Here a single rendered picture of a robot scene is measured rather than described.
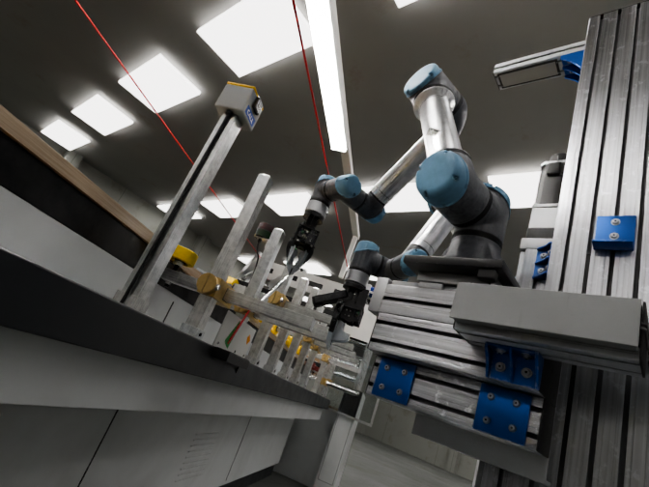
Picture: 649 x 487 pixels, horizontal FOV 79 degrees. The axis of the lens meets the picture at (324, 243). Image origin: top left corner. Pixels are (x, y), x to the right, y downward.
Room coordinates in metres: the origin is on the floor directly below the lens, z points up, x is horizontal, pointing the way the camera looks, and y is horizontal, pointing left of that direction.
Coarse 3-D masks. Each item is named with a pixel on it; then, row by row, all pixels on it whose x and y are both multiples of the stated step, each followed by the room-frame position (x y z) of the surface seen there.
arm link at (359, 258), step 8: (360, 248) 1.18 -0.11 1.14; (368, 248) 1.17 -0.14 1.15; (376, 248) 1.18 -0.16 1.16; (360, 256) 1.18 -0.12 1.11; (368, 256) 1.18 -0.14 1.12; (376, 256) 1.18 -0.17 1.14; (352, 264) 1.19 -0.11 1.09; (360, 264) 1.18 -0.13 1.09; (368, 264) 1.18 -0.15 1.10; (376, 264) 1.18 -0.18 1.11; (368, 272) 1.18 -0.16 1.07
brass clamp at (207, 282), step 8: (208, 272) 0.97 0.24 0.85; (200, 280) 0.97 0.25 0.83; (208, 280) 0.97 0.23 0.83; (216, 280) 0.97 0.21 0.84; (200, 288) 0.97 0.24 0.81; (208, 288) 0.96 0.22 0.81; (216, 288) 0.97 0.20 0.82; (224, 288) 1.01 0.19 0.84; (232, 288) 1.05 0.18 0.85; (216, 296) 0.99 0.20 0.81; (224, 304) 1.05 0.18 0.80
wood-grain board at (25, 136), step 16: (0, 112) 0.57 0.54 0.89; (0, 128) 0.59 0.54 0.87; (16, 128) 0.60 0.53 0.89; (32, 144) 0.64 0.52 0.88; (48, 160) 0.67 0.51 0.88; (64, 160) 0.70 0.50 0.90; (64, 176) 0.72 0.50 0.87; (80, 176) 0.74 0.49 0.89; (96, 192) 0.79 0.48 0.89; (112, 208) 0.85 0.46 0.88; (128, 224) 0.92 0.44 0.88; (144, 240) 0.99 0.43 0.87; (192, 272) 1.25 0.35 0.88; (272, 336) 2.24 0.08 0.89
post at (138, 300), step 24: (216, 144) 0.74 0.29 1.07; (192, 168) 0.75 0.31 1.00; (216, 168) 0.76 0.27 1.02; (192, 192) 0.74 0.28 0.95; (168, 216) 0.74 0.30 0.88; (192, 216) 0.77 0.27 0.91; (168, 240) 0.74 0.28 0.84; (144, 264) 0.74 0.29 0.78; (144, 288) 0.75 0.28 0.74; (144, 312) 0.77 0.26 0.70
